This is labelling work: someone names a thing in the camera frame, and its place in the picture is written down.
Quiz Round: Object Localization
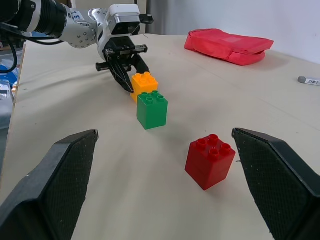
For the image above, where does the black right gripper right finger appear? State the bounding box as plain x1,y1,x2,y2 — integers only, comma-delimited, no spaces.
231,127,320,240

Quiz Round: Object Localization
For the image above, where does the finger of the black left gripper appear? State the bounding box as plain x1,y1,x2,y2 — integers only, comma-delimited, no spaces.
130,55,152,75
109,59,134,94

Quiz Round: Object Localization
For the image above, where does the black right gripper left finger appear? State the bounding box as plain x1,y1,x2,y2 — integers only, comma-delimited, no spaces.
0,129,99,240

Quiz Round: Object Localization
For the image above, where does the orange toy building cube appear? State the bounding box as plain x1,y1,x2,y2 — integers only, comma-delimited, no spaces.
130,71,159,103

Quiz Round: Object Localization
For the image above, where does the black clamp stand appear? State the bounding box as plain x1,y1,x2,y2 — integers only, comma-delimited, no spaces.
134,0,155,25

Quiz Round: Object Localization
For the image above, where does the green toy building cube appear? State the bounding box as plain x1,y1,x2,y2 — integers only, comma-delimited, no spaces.
136,90,169,131

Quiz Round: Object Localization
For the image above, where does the red toy building cube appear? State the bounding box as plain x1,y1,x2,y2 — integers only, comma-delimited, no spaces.
184,134,237,191

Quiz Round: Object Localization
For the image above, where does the red fabric pouch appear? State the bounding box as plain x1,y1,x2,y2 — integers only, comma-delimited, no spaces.
184,28,275,67

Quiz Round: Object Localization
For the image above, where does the clear plastic storage box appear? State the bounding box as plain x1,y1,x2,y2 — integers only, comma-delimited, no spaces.
0,81,16,131

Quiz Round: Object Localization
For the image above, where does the small grey marker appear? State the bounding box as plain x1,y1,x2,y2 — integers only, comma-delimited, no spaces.
297,75,320,87

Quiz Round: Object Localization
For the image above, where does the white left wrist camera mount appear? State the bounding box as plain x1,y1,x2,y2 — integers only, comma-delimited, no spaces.
96,4,141,62

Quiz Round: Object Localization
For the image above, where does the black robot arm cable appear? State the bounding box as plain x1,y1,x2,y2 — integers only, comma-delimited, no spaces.
0,22,66,46

